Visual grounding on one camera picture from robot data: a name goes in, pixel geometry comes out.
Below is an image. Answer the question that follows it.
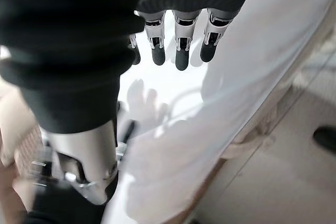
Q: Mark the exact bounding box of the dark robot foot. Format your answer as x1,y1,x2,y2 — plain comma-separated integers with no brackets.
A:
313,126,336,154

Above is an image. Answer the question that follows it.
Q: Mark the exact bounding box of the white bed sheet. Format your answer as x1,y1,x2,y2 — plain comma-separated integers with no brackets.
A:
101,10,211,224

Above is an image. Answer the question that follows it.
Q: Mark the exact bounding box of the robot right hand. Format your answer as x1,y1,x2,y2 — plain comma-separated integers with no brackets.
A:
0,0,263,224

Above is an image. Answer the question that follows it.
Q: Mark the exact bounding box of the white duvet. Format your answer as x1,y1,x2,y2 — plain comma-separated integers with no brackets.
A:
125,0,336,223

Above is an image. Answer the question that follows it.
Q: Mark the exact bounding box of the beige woven headboard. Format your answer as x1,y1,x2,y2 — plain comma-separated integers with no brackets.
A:
0,45,55,224

